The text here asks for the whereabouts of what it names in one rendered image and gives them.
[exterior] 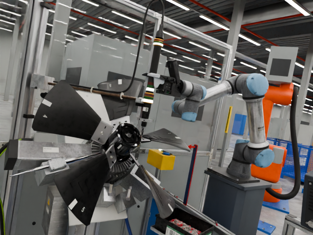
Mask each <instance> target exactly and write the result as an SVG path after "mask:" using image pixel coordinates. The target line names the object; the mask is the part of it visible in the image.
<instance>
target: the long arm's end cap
mask: <svg viewBox="0 0 313 235"><path fill-rule="evenodd" d="M18 142H19V140H15V139H10V140H9V142H8V145H7V150H6V152H5V162H4V170H13V168H14V165H15V163H16V160H17V158H18Z"/></svg>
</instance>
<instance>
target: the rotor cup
mask: <svg viewBox="0 0 313 235"><path fill-rule="evenodd" d="M127 133H130V134H131V137H130V138H129V137H127ZM141 140H142V137H141V134H140V132H139V130H138V129H137V128H136V127H135V126H134V125H132V124H130V123H122V124H119V125H118V126H117V127H116V128H115V131H114V132H113V133H111V134H110V136H109V138H108V139H107V141H106V143H105V144H104V145H102V144H101V150H102V153H105V152H106V150H107V149H108V148H109V147H110V145H111V144H113V145H114V148H115V152H116V162H115V163H123V162H125V161H127V160H128V159H129V158H130V155H129V154H130V153H131V154H132V152H133V150H134V149H136V148H137V147H138V146H139V145H140V143H141ZM119 145H122V146H121V147H120V148H119V149H118V146H119Z"/></svg>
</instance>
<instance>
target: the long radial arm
mask: <svg viewBox="0 0 313 235"><path fill-rule="evenodd" d="M91 148H92V145H91V144H73V143H56V142H39V141H22V140H19V142H18V158H17V160H16V163H15V165H14V168H13V170H33V169H34V168H36V167H40V166H41V164H42V163H43V162H47V161H49V160H50V159H56V158H60V157H65V158H66V159H69V158H75V157H79V156H83V155H90V154H92V149H91ZM92 158H93V157H89V158H88V159H84V160H80V161H77V162H74V163H72V164H68V166H69V168H72V167H74V166H76V165H79V164H81V163H83V162H85V161H87V160H90V159H92Z"/></svg>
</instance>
